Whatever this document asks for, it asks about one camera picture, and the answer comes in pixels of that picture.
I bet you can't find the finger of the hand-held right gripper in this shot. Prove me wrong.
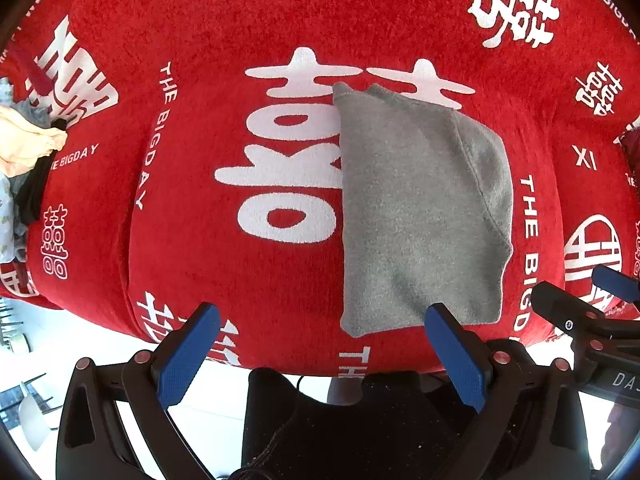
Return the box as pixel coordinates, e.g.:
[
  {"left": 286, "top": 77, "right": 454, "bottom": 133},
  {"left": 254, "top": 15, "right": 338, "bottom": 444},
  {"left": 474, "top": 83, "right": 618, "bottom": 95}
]
[
  {"left": 531, "top": 282, "right": 640, "bottom": 358},
  {"left": 592, "top": 265, "right": 640, "bottom": 307}
]

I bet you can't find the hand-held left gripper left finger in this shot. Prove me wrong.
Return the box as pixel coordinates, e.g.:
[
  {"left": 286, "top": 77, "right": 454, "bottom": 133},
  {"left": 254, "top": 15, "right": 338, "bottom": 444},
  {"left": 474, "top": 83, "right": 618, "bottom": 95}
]
[{"left": 55, "top": 301, "right": 222, "bottom": 480}]

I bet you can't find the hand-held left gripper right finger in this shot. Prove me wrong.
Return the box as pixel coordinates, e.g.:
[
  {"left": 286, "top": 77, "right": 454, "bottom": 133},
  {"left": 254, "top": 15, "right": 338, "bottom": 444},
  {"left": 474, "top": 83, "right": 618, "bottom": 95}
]
[{"left": 424, "top": 302, "right": 592, "bottom": 480}]

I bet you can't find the grey knit sweater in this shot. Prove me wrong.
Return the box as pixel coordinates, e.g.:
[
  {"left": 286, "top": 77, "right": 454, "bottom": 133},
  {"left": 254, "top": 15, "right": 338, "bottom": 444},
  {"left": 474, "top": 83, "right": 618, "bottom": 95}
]
[{"left": 331, "top": 81, "right": 516, "bottom": 339}]

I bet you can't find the red printed pillow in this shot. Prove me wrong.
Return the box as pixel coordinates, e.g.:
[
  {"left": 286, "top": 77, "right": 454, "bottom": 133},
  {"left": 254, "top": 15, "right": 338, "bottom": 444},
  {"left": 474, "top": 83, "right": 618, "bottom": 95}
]
[{"left": 615, "top": 116, "right": 640, "bottom": 171}]

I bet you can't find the white chair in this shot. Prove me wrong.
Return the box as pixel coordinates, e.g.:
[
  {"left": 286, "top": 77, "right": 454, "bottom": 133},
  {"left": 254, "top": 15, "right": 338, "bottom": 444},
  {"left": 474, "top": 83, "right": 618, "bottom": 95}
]
[{"left": 17, "top": 382, "right": 57, "bottom": 453}]

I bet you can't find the black cloth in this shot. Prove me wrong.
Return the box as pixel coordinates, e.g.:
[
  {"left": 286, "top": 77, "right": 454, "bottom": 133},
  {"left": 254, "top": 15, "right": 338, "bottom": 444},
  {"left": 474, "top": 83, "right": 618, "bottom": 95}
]
[{"left": 12, "top": 119, "right": 68, "bottom": 225}]

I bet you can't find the cream cloth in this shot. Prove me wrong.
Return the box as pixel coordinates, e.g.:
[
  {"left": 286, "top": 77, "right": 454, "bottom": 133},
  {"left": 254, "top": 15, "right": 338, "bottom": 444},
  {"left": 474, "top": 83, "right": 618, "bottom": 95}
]
[{"left": 0, "top": 105, "right": 68, "bottom": 178}]

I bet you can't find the red printed blanket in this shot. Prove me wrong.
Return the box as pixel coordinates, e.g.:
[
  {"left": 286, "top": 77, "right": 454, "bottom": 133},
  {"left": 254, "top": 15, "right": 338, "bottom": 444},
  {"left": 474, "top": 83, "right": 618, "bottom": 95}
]
[{"left": 0, "top": 0, "right": 640, "bottom": 378}]

